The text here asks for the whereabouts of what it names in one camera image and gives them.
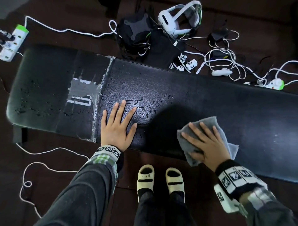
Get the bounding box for person's right forearm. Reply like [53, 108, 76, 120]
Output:
[240, 188, 298, 226]

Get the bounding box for person's dark trousers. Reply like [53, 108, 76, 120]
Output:
[134, 188, 196, 226]

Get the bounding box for marker wristband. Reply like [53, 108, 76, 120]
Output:
[215, 159, 268, 202]
[92, 145, 125, 173]

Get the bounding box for white power strip green end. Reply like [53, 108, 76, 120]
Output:
[256, 78, 285, 91]
[0, 24, 29, 62]

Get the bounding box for tangle of white cables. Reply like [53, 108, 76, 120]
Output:
[172, 30, 278, 88]

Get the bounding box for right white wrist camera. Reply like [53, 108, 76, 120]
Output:
[214, 184, 242, 214]

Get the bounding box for flat black battery pack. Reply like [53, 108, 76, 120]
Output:
[210, 50, 228, 60]

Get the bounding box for black head-mount device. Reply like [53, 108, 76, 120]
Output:
[116, 11, 187, 69]

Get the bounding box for thick white cord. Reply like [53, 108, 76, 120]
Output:
[15, 142, 90, 219]

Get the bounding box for left marker wristband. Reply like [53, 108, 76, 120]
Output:
[92, 145, 125, 173]

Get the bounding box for black power adapter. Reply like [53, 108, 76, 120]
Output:
[210, 29, 230, 42]

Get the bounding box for white headset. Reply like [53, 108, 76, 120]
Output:
[158, 0, 202, 40]

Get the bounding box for right marker wristband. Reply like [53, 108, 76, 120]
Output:
[215, 159, 268, 202]

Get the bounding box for cream foam slipper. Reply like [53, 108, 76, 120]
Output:
[165, 167, 185, 203]
[137, 165, 155, 203]

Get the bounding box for black bench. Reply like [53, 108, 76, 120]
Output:
[6, 44, 298, 184]

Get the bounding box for white handheld controller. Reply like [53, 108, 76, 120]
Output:
[211, 68, 233, 77]

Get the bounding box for grey cleaning cloth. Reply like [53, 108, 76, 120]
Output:
[176, 116, 239, 167]

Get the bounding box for person's right hand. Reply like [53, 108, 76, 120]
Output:
[181, 122, 231, 173]

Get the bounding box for person's left forearm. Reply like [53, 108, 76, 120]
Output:
[34, 160, 118, 226]

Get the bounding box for long white cable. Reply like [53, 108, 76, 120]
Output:
[24, 16, 118, 38]

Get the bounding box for person's left hand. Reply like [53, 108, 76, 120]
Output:
[101, 100, 138, 152]

